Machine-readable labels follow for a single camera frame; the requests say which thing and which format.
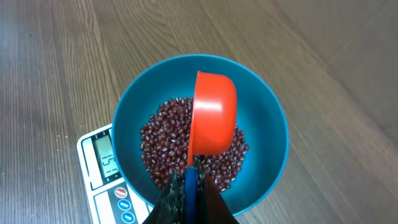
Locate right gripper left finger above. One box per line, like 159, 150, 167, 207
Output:
143, 171, 185, 224

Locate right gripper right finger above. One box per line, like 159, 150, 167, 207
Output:
197, 174, 239, 224

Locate red measuring scoop blue handle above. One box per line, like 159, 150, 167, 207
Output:
184, 71, 237, 223

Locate white digital kitchen scale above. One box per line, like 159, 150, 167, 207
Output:
76, 124, 153, 224

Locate red beans in bowl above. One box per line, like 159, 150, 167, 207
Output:
139, 97, 249, 192

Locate blue plastic bowl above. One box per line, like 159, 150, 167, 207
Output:
112, 54, 289, 215

